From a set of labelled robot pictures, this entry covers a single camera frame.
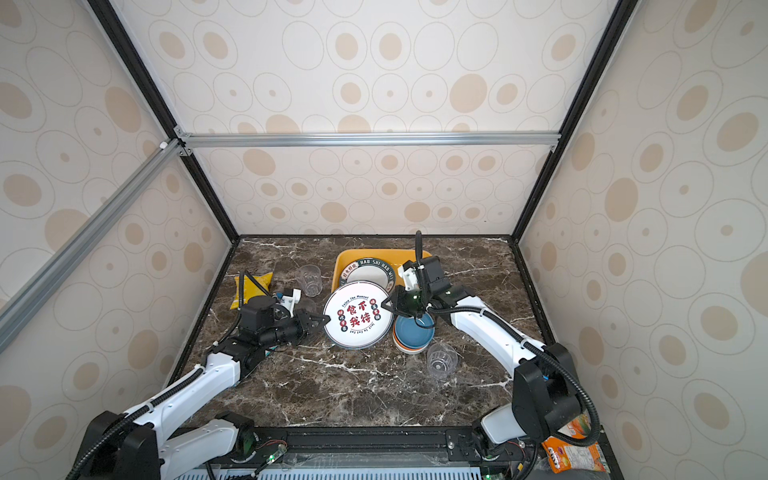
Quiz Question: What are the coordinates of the yellow snack bag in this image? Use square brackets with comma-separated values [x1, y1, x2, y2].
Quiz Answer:
[230, 272, 274, 310]

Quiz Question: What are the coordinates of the diagonal aluminium rail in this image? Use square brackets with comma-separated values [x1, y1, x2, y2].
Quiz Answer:
[1, 139, 182, 350]

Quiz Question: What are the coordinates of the clear cup right front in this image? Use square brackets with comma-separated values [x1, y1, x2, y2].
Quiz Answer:
[426, 343, 459, 380]

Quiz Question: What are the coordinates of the horizontal aluminium rail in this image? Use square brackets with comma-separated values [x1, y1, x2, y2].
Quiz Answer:
[180, 131, 561, 148]

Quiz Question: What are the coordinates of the yellow plastic bin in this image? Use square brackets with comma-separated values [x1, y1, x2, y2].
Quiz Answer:
[331, 248, 415, 293]

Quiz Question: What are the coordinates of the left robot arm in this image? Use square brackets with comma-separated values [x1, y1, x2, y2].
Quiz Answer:
[67, 294, 331, 479]

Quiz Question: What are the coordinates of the orange snack packet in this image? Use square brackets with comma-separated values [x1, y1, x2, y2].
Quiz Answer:
[542, 413, 610, 474]

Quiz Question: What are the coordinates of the plate dark green lettered rim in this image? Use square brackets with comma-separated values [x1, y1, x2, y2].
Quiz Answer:
[339, 257, 396, 291]

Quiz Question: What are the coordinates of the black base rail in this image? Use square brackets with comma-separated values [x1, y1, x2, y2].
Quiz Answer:
[106, 424, 625, 480]

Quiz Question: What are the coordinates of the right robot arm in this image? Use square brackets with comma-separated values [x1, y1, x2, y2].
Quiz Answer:
[383, 256, 601, 450]

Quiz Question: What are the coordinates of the orange white bowl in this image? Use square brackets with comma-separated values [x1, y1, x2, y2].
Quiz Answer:
[393, 330, 434, 355]

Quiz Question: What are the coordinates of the clear cup near bin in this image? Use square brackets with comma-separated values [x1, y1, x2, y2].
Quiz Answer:
[296, 265, 323, 298]

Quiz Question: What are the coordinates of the blue bowl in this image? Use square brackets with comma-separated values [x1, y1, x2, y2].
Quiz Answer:
[393, 314, 435, 352]

